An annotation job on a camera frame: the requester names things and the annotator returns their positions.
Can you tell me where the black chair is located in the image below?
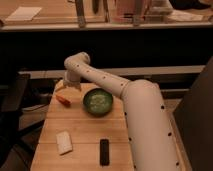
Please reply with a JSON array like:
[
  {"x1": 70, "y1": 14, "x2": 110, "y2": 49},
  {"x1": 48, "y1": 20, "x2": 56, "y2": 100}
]
[{"x1": 0, "y1": 74, "x2": 30, "y2": 168}]

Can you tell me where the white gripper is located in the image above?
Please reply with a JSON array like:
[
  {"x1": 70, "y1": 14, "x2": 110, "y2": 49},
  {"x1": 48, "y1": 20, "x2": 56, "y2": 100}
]
[{"x1": 55, "y1": 70, "x2": 82, "y2": 92}]

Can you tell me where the metal post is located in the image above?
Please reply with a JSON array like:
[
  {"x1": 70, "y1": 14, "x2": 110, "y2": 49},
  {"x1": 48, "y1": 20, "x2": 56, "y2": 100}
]
[
  {"x1": 75, "y1": 0, "x2": 86, "y2": 28},
  {"x1": 133, "y1": 0, "x2": 142, "y2": 26}
]

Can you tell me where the metal post left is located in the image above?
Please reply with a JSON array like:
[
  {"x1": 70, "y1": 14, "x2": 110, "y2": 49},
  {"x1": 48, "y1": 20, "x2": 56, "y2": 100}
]
[{"x1": 75, "y1": 0, "x2": 86, "y2": 28}]

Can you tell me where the dark panel at right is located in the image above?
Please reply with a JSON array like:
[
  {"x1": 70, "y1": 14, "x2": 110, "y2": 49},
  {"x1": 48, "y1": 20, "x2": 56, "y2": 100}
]
[{"x1": 174, "y1": 57, "x2": 213, "y2": 171}]

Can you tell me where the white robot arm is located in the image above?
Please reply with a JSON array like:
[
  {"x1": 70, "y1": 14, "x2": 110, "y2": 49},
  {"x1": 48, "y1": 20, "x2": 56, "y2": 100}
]
[{"x1": 63, "y1": 52, "x2": 181, "y2": 171}]

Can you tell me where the metal post right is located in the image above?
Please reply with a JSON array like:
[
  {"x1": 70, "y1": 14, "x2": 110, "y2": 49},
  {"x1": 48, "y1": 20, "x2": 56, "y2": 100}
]
[{"x1": 133, "y1": 0, "x2": 142, "y2": 26}]

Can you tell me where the black remote control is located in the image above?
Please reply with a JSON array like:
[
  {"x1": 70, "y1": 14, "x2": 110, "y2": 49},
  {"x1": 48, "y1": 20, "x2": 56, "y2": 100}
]
[{"x1": 100, "y1": 139, "x2": 110, "y2": 166}]

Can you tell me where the green ceramic bowl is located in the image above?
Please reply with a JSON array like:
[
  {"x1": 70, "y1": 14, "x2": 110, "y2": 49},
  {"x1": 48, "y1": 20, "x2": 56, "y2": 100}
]
[{"x1": 83, "y1": 88, "x2": 113, "y2": 117}]

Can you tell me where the white paper sheet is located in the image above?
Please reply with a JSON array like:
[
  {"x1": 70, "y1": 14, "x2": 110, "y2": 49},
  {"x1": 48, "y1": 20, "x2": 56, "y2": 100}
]
[{"x1": 6, "y1": 6, "x2": 42, "y2": 21}]

